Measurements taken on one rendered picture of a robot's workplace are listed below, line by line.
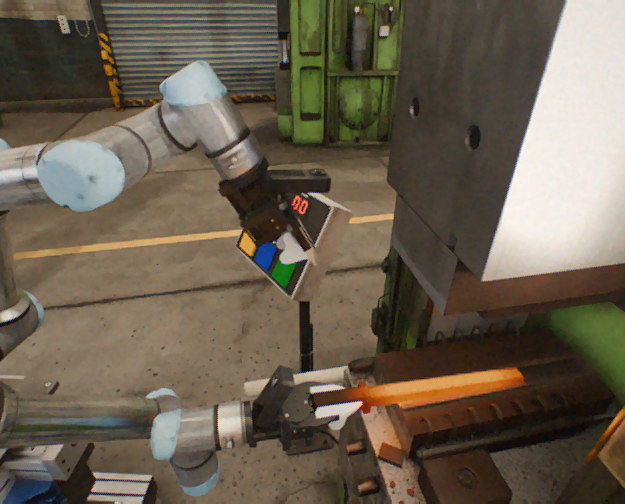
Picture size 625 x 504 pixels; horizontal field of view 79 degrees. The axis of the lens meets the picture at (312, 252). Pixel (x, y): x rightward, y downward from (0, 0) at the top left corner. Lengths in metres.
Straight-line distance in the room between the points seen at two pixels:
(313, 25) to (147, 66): 4.05
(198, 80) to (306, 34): 4.81
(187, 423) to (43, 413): 0.21
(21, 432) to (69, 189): 0.39
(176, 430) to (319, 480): 1.15
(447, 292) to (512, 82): 0.26
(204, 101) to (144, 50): 7.90
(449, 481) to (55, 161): 0.71
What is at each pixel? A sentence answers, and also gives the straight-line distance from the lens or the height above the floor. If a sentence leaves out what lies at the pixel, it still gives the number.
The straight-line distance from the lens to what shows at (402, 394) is 0.77.
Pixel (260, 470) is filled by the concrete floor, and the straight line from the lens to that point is 1.84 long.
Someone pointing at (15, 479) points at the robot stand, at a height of 0.69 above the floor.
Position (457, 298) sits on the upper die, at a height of 1.30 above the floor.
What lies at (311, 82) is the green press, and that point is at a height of 0.81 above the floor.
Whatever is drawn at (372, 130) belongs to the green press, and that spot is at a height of 0.21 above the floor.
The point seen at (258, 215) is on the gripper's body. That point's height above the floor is 1.35.
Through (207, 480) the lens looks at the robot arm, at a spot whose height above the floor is 0.90.
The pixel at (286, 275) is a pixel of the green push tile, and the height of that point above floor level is 1.01.
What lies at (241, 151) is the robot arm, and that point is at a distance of 0.56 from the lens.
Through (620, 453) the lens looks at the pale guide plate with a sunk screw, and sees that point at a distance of 0.57.
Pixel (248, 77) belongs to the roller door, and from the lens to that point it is 8.40.
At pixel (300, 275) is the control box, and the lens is 1.01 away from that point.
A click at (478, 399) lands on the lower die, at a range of 0.84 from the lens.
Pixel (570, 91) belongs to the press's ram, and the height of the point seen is 1.56.
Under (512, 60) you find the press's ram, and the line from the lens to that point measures 0.42.
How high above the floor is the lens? 1.62
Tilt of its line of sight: 33 degrees down
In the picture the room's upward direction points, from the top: straight up
